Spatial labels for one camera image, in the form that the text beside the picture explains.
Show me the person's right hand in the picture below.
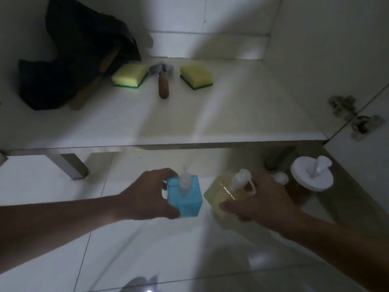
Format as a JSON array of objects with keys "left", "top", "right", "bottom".
[{"left": 219, "top": 172, "right": 305, "bottom": 238}]

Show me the person's left hand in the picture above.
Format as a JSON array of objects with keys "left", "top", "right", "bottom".
[{"left": 117, "top": 168, "right": 182, "bottom": 222}]

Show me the yellow square soap dispenser bottle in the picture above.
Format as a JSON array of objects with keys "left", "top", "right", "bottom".
[{"left": 203, "top": 169, "right": 257, "bottom": 221}]

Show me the blue square soap dispenser bottle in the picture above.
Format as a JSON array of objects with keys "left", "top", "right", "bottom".
[{"left": 166, "top": 165, "right": 203, "bottom": 219}]

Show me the person's right forearm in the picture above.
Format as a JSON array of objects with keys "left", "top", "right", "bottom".
[{"left": 286, "top": 210, "right": 389, "bottom": 292}]

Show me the person's left forearm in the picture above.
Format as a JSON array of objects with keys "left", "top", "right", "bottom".
[{"left": 0, "top": 193, "right": 122, "bottom": 275}]

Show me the dark jar with white pump lid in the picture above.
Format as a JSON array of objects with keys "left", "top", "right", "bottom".
[{"left": 286, "top": 155, "right": 334, "bottom": 205}]

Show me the white cabinet shelf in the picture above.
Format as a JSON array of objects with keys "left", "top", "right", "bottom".
[{"left": 0, "top": 57, "right": 328, "bottom": 155}]

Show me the metal shelf support leg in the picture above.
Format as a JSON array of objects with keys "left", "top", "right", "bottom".
[{"left": 45, "top": 153, "right": 89, "bottom": 180}]

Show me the yellow green scrub sponge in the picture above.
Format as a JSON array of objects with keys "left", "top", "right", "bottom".
[
  {"left": 180, "top": 64, "right": 214, "bottom": 90},
  {"left": 111, "top": 63, "right": 149, "bottom": 88}
]

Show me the white cabinet door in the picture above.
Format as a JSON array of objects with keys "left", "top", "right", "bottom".
[{"left": 323, "top": 84, "right": 389, "bottom": 215}]

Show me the metal cabinet hinge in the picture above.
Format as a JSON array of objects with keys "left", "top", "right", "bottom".
[
  {"left": 327, "top": 94, "right": 357, "bottom": 121},
  {"left": 350, "top": 114, "right": 386, "bottom": 141}
]

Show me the black cloth bag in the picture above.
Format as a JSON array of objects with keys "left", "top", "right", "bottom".
[{"left": 17, "top": 0, "right": 142, "bottom": 111}]

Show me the metal scraper with wooden handle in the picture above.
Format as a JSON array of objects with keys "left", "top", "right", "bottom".
[{"left": 149, "top": 61, "right": 175, "bottom": 100}]

